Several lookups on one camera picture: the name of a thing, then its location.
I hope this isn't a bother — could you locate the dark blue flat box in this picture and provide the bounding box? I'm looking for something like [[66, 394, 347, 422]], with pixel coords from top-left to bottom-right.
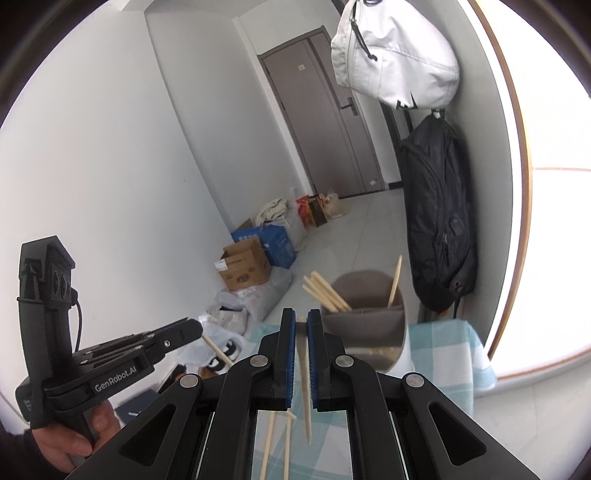
[[115, 387, 163, 422]]

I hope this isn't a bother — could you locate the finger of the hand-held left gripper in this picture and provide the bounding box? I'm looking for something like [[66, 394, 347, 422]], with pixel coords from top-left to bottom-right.
[[76, 318, 205, 366]]

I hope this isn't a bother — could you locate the grey utensil holder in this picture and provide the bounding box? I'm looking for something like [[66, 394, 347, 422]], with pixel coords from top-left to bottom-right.
[[321, 271, 409, 372]]

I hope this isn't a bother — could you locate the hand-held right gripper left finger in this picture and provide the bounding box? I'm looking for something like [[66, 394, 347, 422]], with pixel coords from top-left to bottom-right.
[[65, 308, 297, 480]]

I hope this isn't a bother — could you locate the black backpack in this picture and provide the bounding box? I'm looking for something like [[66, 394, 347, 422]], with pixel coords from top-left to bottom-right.
[[399, 113, 478, 319]]

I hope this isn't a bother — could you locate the beige bag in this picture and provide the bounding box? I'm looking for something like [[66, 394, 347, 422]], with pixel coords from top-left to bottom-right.
[[323, 191, 346, 219]]

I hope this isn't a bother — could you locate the white hanging bag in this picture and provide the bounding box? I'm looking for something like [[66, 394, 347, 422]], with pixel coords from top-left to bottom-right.
[[331, 0, 461, 110]]

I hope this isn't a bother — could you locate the white cloth bundle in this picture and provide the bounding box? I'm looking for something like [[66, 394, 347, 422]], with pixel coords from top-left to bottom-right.
[[255, 198, 289, 227]]

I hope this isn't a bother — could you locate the plastic bag with slippers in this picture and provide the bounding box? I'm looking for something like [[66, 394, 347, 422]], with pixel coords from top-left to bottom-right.
[[175, 318, 250, 376]]

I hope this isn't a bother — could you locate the grey brown door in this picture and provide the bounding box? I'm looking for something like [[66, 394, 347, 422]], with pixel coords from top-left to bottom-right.
[[257, 27, 389, 198]]

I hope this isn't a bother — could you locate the brown cardboard box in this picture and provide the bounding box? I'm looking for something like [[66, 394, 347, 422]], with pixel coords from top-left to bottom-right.
[[213, 237, 272, 291]]

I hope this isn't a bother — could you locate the dark brown box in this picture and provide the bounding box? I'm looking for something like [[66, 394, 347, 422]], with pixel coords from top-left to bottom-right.
[[307, 195, 328, 227]]

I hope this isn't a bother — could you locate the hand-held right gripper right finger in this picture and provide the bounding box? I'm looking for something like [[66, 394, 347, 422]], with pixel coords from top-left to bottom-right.
[[306, 309, 541, 480]]

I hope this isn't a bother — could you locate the person's left hand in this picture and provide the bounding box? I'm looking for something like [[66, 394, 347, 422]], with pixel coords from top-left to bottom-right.
[[34, 399, 119, 474]]

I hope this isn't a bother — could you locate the tall white plastic bag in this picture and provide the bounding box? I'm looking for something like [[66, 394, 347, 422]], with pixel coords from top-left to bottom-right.
[[272, 187, 309, 252]]

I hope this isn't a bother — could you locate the blue cardboard box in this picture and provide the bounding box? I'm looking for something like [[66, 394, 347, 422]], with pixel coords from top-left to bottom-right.
[[231, 224, 297, 269]]

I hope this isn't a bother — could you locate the checkered blue tablecloth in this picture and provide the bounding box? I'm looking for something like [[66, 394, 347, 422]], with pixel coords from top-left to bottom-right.
[[249, 318, 498, 480]]

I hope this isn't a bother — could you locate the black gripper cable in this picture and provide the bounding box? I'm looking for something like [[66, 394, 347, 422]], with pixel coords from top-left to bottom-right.
[[69, 288, 85, 354]]

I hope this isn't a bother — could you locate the crumpled white plastic bag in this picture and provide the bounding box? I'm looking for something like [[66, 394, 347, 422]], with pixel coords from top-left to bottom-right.
[[205, 268, 294, 324]]

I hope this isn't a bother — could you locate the wooden window frame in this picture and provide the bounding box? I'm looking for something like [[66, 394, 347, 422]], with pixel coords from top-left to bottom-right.
[[471, 0, 591, 365]]

